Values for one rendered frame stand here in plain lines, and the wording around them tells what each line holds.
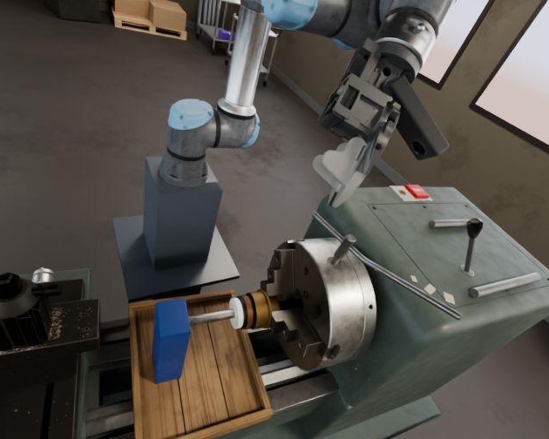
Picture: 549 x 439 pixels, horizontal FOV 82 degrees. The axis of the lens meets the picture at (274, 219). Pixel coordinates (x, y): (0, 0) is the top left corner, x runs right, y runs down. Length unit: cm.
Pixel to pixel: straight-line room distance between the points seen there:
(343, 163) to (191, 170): 65
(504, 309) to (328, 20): 72
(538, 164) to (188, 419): 329
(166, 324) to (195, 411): 26
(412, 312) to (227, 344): 49
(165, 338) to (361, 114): 53
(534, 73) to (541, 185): 93
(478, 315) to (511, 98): 297
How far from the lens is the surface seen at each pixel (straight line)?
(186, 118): 92
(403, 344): 78
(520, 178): 360
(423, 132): 47
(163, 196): 99
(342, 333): 72
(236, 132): 98
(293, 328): 73
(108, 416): 89
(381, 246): 82
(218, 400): 88
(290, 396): 95
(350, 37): 58
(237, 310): 73
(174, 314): 70
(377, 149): 42
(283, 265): 76
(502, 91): 370
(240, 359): 93
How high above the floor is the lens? 171
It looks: 39 degrees down
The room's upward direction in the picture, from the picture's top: 21 degrees clockwise
